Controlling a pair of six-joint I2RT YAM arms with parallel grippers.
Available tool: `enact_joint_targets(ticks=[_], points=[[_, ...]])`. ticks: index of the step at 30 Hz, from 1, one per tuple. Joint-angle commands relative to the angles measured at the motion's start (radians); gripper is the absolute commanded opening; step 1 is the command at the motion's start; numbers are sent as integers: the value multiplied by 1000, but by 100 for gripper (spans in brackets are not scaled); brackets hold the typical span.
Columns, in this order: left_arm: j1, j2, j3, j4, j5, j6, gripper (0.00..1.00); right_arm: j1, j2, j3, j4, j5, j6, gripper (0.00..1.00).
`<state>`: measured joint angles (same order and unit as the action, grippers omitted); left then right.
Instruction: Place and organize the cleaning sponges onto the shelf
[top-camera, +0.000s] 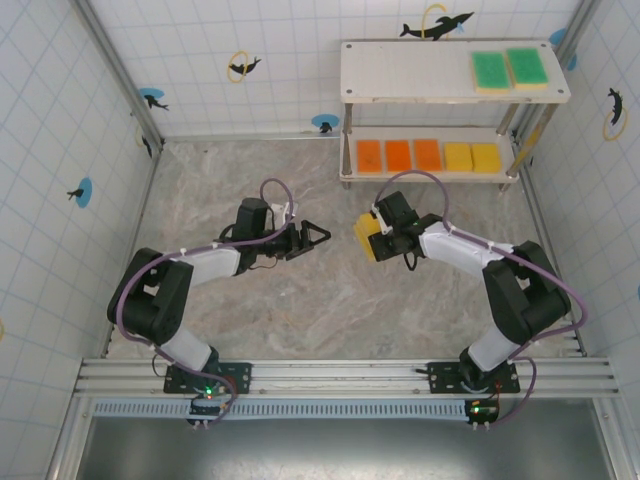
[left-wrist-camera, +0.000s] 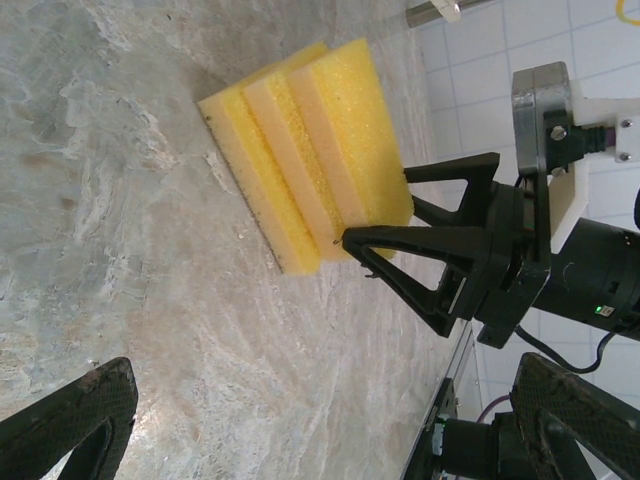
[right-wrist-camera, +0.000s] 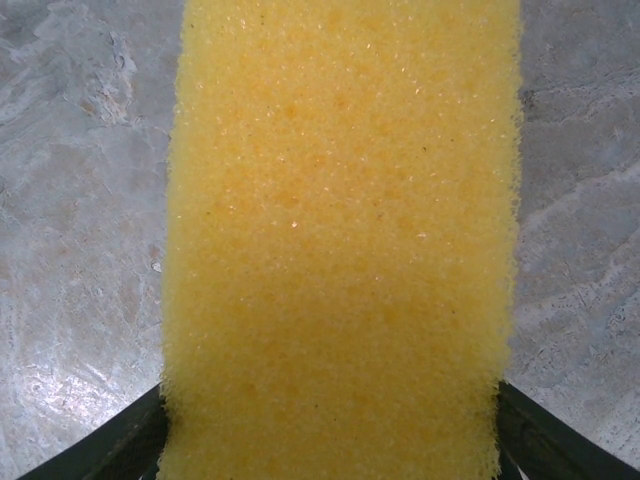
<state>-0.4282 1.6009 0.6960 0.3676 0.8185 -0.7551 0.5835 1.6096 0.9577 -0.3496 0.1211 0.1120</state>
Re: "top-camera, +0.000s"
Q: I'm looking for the white two-tier shelf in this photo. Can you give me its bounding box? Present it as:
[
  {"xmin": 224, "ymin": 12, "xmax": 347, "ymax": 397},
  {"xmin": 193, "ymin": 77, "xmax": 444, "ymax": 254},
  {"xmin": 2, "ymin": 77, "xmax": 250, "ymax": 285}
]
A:
[{"xmin": 338, "ymin": 38, "xmax": 572, "ymax": 194}]

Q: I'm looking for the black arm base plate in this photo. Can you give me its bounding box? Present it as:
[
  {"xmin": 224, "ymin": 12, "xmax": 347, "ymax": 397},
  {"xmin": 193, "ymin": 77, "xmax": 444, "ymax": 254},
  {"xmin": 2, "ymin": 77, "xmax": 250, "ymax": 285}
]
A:
[
  {"xmin": 426, "ymin": 359, "xmax": 521, "ymax": 396},
  {"xmin": 163, "ymin": 360, "xmax": 254, "ymax": 397}
]

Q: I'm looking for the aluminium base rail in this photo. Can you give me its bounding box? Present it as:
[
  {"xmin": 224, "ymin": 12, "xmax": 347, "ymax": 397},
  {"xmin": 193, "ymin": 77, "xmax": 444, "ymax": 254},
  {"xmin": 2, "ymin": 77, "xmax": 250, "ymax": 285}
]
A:
[{"xmin": 73, "ymin": 356, "xmax": 621, "ymax": 400}]

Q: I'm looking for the small controller board green light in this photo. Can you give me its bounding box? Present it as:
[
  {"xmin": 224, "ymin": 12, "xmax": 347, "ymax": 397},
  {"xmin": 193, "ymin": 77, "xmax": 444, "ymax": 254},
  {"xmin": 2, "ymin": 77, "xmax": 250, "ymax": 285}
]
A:
[
  {"xmin": 187, "ymin": 380, "xmax": 240, "ymax": 430},
  {"xmin": 463, "ymin": 397, "xmax": 501, "ymax": 432}
]

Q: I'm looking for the white slotted cable duct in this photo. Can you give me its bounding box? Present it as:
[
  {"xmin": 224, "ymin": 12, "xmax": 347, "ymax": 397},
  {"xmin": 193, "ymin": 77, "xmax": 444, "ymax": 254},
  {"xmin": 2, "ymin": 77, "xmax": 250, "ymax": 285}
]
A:
[{"xmin": 92, "ymin": 398, "xmax": 471, "ymax": 419}]

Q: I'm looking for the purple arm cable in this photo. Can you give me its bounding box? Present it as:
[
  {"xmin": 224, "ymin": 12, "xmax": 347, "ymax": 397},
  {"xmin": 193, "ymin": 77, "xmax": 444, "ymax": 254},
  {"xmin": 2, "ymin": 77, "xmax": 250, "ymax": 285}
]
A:
[
  {"xmin": 375, "ymin": 169, "xmax": 589, "ymax": 429},
  {"xmin": 114, "ymin": 178, "xmax": 296, "ymax": 426}
]

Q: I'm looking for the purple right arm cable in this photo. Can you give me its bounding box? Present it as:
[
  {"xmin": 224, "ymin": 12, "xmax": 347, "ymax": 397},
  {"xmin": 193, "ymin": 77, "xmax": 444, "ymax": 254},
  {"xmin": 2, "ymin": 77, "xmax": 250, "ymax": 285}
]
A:
[{"xmin": 375, "ymin": 169, "xmax": 589, "ymax": 429}]

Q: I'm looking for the aluminium table edge rail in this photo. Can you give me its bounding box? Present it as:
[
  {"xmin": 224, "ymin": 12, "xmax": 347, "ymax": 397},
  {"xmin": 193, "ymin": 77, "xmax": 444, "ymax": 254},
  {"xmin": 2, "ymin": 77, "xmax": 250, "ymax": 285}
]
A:
[
  {"xmin": 99, "ymin": 147, "xmax": 164, "ymax": 359},
  {"xmin": 162, "ymin": 132, "xmax": 347, "ymax": 144},
  {"xmin": 517, "ymin": 144, "xmax": 590, "ymax": 359}
]

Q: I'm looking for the small dolphin yellow ring decal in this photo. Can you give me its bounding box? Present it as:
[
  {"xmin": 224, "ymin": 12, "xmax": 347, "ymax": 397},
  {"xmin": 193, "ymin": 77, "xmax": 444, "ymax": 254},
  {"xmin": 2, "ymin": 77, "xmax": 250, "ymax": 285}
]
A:
[
  {"xmin": 133, "ymin": 123, "xmax": 154, "ymax": 159},
  {"xmin": 601, "ymin": 87, "xmax": 630, "ymax": 142}
]

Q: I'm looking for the green scrub sponge yellow base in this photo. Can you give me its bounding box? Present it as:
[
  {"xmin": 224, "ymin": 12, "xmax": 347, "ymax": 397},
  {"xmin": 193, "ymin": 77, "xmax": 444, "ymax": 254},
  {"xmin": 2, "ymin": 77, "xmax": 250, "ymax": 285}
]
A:
[
  {"xmin": 505, "ymin": 46, "xmax": 549, "ymax": 92},
  {"xmin": 471, "ymin": 51, "xmax": 511, "ymax": 95}
]

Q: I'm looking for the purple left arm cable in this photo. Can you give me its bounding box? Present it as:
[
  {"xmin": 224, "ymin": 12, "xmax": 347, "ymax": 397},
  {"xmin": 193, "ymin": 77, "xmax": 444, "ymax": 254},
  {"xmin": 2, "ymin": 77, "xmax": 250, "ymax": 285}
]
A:
[{"xmin": 114, "ymin": 178, "xmax": 296, "ymax": 426}]

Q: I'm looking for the blue circle orca decal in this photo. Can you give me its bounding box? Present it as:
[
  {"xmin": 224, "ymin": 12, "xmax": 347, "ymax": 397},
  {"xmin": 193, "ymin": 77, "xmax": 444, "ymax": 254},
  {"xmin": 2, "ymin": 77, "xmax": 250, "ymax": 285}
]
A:
[
  {"xmin": 310, "ymin": 113, "xmax": 341, "ymax": 135},
  {"xmin": 66, "ymin": 177, "xmax": 94, "ymax": 208}
]

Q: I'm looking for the orange sponge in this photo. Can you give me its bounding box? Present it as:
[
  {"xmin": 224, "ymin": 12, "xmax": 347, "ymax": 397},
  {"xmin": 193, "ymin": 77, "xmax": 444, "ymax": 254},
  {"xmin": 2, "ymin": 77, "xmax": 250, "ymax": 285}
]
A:
[
  {"xmin": 356, "ymin": 139, "xmax": 387, "ymax": 175},
  {"xmin": 384, "ymin": 140, "xmax": 414, "ymax": 173},
  {"xmin": 413, "ymin": 138, "xmax": 445, "ymax": 173}
]

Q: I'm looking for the aluminium frame post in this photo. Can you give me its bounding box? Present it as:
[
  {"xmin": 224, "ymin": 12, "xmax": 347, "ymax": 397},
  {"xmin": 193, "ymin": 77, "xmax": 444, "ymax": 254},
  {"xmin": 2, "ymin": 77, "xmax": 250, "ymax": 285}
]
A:
[
  {"xmin": 514, "ymin": 0, "xmax": 601, "ymax": 151},
  {"xmin": 69, "ymin": 0, "xmax": 167, "ymax": 154}
]

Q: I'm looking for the small yellow sponge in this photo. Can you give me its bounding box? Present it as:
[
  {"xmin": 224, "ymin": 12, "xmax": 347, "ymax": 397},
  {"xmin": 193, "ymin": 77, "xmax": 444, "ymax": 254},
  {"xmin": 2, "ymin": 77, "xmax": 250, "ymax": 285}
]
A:
[
  {"xmin": 471, "ymin": 142, "xmax": 503, "ymax": 175},
  {"xmin": 443, "ymin": 142, "xmax": 475, "ymax": 174}
]

